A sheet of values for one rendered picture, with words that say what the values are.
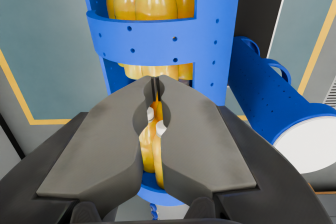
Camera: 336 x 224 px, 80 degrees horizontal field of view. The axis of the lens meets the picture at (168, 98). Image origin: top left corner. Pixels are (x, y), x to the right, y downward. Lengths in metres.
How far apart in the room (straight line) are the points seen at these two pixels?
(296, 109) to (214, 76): 0.49
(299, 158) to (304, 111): 0.19
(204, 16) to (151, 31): 0.08
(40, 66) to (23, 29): 0.29
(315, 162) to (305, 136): 0.16
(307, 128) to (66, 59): 1.62
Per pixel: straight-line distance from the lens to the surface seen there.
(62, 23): 1.72
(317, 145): 0.88
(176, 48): 0.31
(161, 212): 1.29
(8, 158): 2.50
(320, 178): 3.28
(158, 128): 0.47
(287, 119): 0.80
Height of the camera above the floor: 1.52
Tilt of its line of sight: 57 degrees down
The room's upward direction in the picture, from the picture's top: 178 degrees clockwise
